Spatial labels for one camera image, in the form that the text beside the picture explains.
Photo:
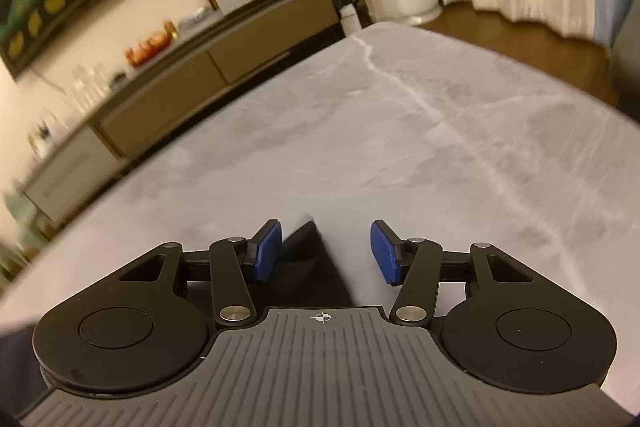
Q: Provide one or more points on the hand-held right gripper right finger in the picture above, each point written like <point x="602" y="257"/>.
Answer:
<point x="384" y="252"/>

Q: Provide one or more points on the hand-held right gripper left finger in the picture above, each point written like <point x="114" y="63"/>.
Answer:
<point x="265" y="252"/>

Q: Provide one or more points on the black garment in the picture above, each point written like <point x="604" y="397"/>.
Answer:
<point x="310" y="279"/>

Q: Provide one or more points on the grey and brown sideboard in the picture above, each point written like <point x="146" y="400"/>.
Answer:
<point x="165" y="107"/>

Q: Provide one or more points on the red fruit plate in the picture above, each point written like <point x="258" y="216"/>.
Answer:
<point x="147" y="49"/>

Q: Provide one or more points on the amber jar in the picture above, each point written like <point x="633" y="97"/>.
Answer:
<point x="171" y="30"/>

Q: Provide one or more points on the clear glass cup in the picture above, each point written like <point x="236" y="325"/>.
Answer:
<point x="80" y="87"/>

